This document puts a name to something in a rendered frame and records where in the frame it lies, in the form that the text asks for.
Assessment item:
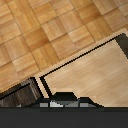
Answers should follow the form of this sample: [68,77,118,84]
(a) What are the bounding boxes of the dark wood bin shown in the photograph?
[0,76,45,108]

